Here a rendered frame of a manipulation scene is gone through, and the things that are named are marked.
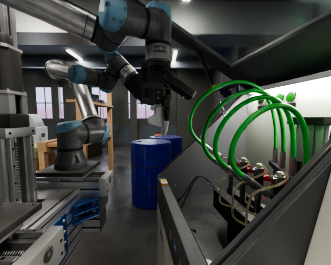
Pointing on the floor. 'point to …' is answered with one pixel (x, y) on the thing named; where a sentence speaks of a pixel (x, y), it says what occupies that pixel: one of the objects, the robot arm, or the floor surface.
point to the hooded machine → (42, 132)
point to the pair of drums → (151, 166)
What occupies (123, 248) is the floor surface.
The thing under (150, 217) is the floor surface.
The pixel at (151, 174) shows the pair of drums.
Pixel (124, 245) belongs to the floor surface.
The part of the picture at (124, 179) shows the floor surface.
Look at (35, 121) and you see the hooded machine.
